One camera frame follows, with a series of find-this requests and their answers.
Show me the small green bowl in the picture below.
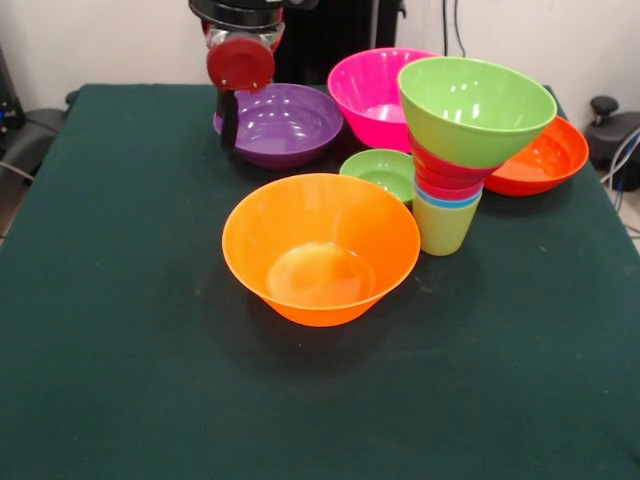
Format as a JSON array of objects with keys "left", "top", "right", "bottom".
[{"left": 339, "top": 148, "right": 417, "bottom": 206}]

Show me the blue cup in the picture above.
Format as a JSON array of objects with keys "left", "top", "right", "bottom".
[{"left": 413, "top": 183, "right": 484, "bottom": 209}]

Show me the red cup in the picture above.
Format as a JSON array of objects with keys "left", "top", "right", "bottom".
[{"left": 414, "top": 173, "right": 485, "bottom": 201}]

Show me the dark green tablecloth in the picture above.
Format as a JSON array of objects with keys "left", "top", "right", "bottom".
[{"left": 0, "top": 83, "right": 640, "bottom": 480}]

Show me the large green bowl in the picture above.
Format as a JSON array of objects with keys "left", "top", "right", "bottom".
[{"left": 398, "top": 56, "right": 558, "bottom": 170}]

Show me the black equipment with knob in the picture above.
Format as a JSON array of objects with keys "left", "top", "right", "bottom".
[{"left": 584, "top": 95, "right": 640, "bottom": 174}]

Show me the large orange bowl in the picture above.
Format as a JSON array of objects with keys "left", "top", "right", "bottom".
[{"left": 221, "top": 173, "right": 421, "bottom": 328}]

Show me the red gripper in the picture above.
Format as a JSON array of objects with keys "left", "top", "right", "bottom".
[{"left": 206, "top": 35, "right": 277, "bottom": 151}]

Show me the small red bowl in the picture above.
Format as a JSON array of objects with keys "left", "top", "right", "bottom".
[{"left": 408, "top": 129, "right": 496, "bottom": 190}]

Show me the purple bowl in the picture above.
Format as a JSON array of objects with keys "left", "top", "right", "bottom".
[{"left": 213, "top": 83, "right": 345, "bottom": 171}]

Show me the white cable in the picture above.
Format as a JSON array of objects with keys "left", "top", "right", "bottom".
[{"left": 600, "top": 127, "right": 640, "bottom": 185}]

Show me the pink bowl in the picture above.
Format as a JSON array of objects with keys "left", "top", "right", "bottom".
[{"left": 327, "top": 47, "right": 441, "bottom": 154}]

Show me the red-orange bowl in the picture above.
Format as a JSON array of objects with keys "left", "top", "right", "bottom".
[{"left": 483, "top": 115, "right": 590, "bottom": 197}]

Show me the black electronics box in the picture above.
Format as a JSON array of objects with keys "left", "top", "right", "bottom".
[{"left": 0, "top": 42, "right": 26, "bottom": 149}]

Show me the grey cable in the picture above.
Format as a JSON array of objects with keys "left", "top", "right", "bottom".
[{"left": 0, "top": 159, "right": 36, "bottom": 184}]

